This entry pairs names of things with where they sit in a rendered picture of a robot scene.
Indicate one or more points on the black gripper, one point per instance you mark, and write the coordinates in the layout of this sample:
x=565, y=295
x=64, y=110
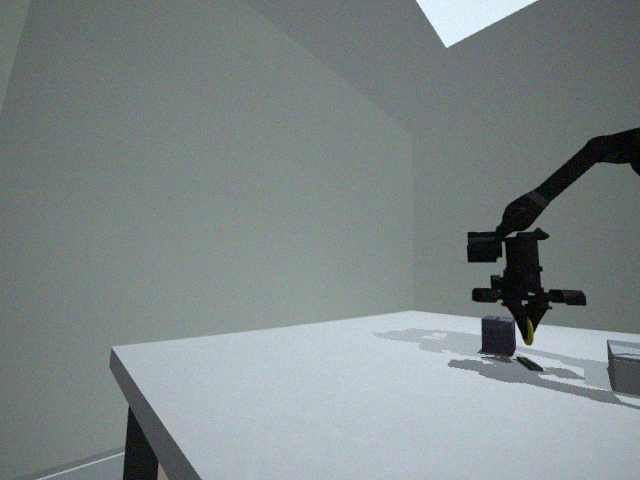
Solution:
x=524, y=277

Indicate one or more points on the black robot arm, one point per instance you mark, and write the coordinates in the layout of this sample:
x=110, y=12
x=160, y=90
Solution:
x=486, y=247

